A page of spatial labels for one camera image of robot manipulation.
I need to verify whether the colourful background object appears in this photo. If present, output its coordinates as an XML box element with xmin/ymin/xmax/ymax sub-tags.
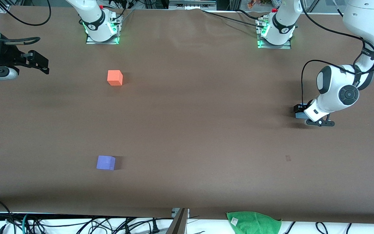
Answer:
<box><xmin>247</xmin><ymin>0</ymin><xmax>272</xmax><ymax>8</ymax></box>

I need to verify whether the short black table cable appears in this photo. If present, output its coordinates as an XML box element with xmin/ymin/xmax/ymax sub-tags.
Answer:
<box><xmin>236</xmin><ymin>9</ymin><xmax>264</xmax><ymax>20</ymax></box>

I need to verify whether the grey metal rail box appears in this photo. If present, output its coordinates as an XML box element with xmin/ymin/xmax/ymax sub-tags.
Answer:
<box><xmin>168</xmin><ymin>0</ymin><xmax>217</xmax><ymax>10</ymax></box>

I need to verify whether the orange foam block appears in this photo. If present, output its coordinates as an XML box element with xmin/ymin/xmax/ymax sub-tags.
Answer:
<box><xmin>107</xmin><ymin>70</ymin><xmax>123</xmax><ymax>86</ymax></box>

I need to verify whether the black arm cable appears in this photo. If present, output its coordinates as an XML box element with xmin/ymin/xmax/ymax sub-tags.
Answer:
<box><xmin>299</xmin><ymin>0</ymin><xmax>374</xmax><ymax>109</ymax></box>
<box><xmin>0</xmin><ymin>0</ymin><xmax>52</xmax><ymax>26</ymax></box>

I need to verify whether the thick black right gripper cable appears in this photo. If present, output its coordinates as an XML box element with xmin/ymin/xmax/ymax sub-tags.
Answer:
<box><xmin>0</xmin><ymin>34</ymin><xmax>41</xmax><ymax>46</ymax></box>

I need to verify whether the thin grey cable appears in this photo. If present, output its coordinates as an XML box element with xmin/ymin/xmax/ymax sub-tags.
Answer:
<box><xmin>116</xmin><ymin>9</ymin><xmax>135</xmax><ymax>28</ymax></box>

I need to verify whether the teal cable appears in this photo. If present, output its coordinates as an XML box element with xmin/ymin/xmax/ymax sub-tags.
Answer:
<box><xmin>21</xmin><ymin>214</ymin><xmax>30</xmax><ymax>234</ymax></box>

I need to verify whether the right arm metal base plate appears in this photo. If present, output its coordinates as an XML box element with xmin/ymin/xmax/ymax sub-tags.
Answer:
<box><xmin>85</xmin><ymin>13</ymin><xmax>123</xmax><ymax>45</ymax></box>

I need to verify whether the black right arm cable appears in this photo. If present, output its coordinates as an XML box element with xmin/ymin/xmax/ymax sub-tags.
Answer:
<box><xmin>0</xmin><ymin>0</ymin><xmax>52</xmax><ymax>26</ymax></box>

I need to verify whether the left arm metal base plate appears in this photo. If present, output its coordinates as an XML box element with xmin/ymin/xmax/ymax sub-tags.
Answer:
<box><xmin>256</xmin><ymin>16</ymin><xmax>292</xmax><ymax>49</ymax></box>

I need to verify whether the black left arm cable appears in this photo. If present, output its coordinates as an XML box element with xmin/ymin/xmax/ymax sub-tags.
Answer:
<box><xmin>299</xmin><ymin>0</ymin><xmax>374</xmax><ymax>109</ymax></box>

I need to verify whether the green cloth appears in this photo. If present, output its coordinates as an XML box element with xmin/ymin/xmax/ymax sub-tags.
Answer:
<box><xmin>226</xmin><ymin>211</ymin><xmax>282</xmax><ymax>234</ymax></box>

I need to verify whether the long black table cable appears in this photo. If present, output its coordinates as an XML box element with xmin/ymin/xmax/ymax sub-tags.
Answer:
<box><xmin>201</xmin><ymin>10</ymin><xmax>266</xmax><ymax>29</ymax></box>

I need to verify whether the purple foam block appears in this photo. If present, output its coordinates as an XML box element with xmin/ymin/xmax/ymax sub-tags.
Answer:
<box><xmin>96</xmin><ymin>155</ymin><xmax>116</xmax><ymax>171</ymax></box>

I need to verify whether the grey metal post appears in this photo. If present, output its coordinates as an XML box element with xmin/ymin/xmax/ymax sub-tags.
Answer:
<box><xmin>166</xmin><ymin>208</ymin><xmax>190</xmax><ymax>234</ymax></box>

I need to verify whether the brown table cover sheet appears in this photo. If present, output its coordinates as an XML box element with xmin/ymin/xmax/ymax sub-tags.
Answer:
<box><xmin>0</xmin><ymin>5</ymin><xmax>374</xmax><ymax>225</ymax></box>

